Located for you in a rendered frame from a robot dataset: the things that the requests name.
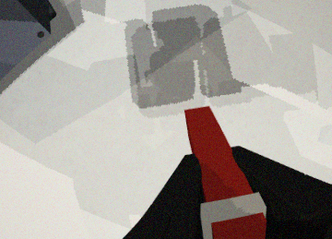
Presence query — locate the dark grey sloped panel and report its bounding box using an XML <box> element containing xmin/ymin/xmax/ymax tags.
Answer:
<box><xmin>0</xmin><ymin>0</ymin><xmax>56</xmax><ymax>80</ymax></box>

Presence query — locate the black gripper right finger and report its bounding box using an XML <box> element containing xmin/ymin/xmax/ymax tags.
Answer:
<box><xmin>230</xmin><ymin>147</ymin><xmax>332</xmax><ymax>239</ymax></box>

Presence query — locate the dark red peg with grey band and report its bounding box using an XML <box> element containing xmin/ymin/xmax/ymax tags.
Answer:
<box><xmin>184</xmin><ymin>106</ymin><xmax>267</xmax><ymax>239</ymax></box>

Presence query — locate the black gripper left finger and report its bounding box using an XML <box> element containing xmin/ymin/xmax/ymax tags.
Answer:
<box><xmin>123</xmin><ymin>152</ymin><xmax>204</xmax><ymax>239</ymax></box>

